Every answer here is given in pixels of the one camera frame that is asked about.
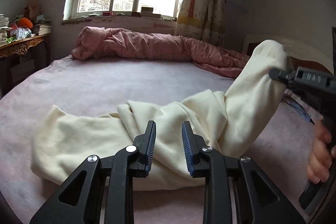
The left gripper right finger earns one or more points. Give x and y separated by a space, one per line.
240 182

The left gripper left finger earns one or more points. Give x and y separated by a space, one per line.
100 190

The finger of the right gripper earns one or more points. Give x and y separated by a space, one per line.
279 74

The cream printed hoodie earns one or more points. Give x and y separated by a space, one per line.
229 121

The right hand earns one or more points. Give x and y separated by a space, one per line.
320 158

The pink bed sheet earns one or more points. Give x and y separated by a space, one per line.
94 88

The ornate wooden side table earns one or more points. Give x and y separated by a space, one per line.
13 51

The books on windowsill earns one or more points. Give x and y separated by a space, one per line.
148 12

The pink quilted duvet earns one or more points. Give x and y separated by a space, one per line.
96 42

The stack of books on table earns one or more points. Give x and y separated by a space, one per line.
42 29

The white plastic bag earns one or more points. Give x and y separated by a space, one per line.
22 33

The orange plush toy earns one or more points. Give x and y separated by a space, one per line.
24 23

